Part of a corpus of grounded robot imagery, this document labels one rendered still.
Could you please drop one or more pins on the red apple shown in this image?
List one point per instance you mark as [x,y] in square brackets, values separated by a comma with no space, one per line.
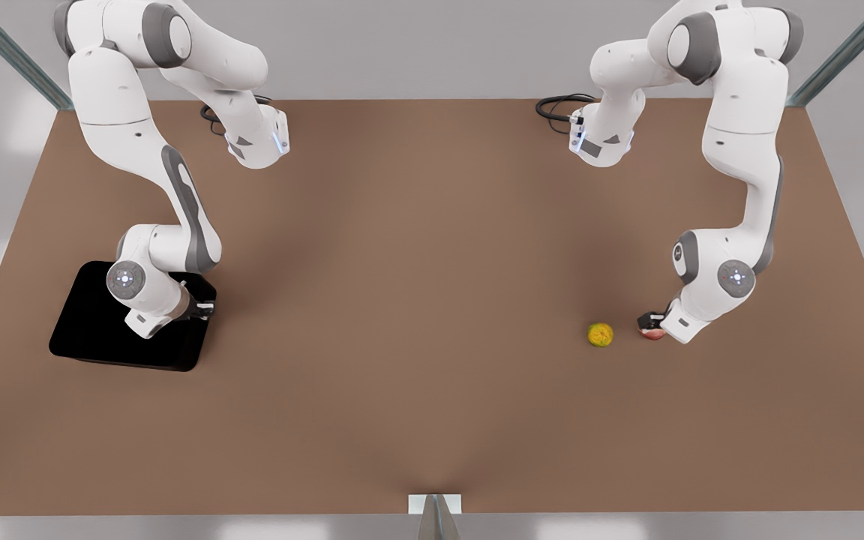
[653,334]

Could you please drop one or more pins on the black storage box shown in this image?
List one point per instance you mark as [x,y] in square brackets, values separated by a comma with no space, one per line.
[102,330]

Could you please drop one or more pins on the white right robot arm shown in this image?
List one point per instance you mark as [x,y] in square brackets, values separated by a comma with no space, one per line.
[113,97]

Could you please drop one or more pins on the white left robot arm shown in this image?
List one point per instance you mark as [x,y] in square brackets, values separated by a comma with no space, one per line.
[739,112]

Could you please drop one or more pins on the yellow-green round fruit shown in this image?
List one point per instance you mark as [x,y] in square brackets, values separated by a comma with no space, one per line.
[601,334]

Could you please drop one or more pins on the silver frame post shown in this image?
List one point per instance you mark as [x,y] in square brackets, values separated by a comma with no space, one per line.
[16,56]
[844,52]
[436,516]

